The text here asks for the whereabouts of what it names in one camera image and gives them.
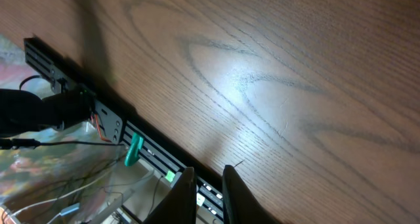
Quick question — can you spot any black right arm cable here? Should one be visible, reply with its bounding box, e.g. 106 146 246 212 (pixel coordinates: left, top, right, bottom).
0 137 127 151

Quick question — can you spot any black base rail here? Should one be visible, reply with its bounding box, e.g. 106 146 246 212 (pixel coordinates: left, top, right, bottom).
24 37 224 222

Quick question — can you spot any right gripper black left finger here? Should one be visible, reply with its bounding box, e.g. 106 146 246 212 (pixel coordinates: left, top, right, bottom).
143 167 197 224

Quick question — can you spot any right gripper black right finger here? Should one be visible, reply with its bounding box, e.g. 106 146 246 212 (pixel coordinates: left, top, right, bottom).
222 165 279 224

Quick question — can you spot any green rail clamp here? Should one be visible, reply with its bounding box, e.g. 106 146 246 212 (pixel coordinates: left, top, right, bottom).
124 133 144 167

